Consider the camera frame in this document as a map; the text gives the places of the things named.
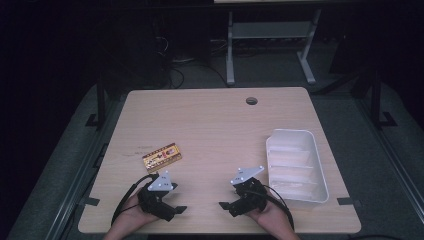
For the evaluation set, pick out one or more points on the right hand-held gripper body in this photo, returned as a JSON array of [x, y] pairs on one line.
[[248, 196]]

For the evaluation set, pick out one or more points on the yellow patterned packet box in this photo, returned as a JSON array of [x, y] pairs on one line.
[[162, 157]]

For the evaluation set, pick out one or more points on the white plastic bin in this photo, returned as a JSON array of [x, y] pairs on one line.
[[295, 166]]

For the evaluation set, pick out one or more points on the person's left hand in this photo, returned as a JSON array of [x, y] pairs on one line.
[[133, 216]]

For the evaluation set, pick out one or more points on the person's right hand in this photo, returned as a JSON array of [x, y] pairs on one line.
[[271, 218]]

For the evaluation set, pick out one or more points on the white metal table frame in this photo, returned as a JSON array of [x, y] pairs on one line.
[[266, 30]]

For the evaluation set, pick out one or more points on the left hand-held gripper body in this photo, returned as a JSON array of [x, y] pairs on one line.
[[156, 200]]

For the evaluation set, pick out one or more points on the black metal stand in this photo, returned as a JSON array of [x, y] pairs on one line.
[[376, 100], [101, 106]]

